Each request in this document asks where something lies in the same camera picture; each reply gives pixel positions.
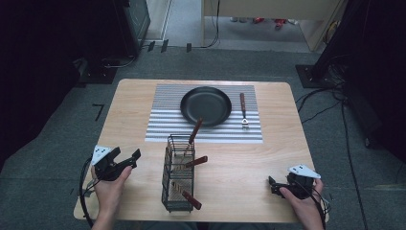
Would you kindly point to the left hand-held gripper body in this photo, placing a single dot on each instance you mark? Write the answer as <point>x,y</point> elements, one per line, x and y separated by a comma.
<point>105,167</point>

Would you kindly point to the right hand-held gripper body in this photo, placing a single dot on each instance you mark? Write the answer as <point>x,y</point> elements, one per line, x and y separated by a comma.
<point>300,183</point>

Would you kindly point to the person's right hand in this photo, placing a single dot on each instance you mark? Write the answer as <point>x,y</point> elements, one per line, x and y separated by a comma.
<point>303,206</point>

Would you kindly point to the person's left hand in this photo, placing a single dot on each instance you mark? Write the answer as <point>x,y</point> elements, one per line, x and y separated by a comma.
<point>110,191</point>

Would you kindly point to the grey striped mat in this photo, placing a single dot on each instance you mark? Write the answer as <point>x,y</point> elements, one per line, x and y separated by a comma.
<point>166,127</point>

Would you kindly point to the black frying pan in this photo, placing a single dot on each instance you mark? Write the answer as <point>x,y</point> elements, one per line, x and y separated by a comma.
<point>206,105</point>

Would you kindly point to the black equipment cabinet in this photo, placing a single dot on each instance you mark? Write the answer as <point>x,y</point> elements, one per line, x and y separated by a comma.
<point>135,25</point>

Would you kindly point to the black stand with base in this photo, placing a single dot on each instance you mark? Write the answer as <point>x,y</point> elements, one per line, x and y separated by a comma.
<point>332,48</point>

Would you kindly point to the red shoe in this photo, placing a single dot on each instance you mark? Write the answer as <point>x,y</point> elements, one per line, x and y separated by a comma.
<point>280,23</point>
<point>258,20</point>

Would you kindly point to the light wooden furniture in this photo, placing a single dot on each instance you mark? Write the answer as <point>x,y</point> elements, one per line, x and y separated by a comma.
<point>271,8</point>

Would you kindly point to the black stand base plate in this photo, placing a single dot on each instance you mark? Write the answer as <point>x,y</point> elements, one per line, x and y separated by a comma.
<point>99,72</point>

